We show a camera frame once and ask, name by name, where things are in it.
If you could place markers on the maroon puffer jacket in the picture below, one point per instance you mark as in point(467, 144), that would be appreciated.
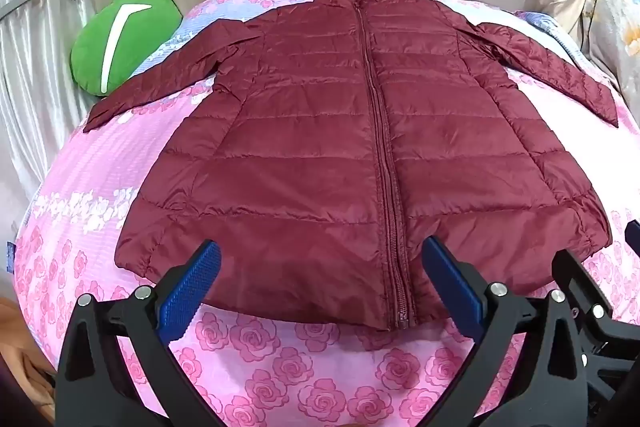
point(320, 147)

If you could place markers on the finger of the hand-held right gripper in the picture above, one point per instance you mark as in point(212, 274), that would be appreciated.
point(600, 297)
point(634, 237)

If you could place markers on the green cushion with white stripe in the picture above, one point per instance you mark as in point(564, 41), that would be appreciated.
point(130, 42)

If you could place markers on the white satin curtain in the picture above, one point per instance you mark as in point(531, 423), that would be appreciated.
point(35, 72)

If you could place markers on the pale floral pillow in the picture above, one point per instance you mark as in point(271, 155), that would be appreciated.
point(617, 7)

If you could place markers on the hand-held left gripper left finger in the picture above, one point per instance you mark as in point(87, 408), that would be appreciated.
point(192, 287)

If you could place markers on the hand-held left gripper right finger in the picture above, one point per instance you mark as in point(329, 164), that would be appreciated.
point(452, 287)

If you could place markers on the pink floral bed sheet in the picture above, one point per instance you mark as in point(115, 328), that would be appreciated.
point(100, 187)

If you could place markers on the orange brown cloth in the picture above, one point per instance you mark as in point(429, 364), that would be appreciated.
point(22, 357)

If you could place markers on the blue sheet label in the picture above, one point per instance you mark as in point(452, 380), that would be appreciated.
point(12, 257)

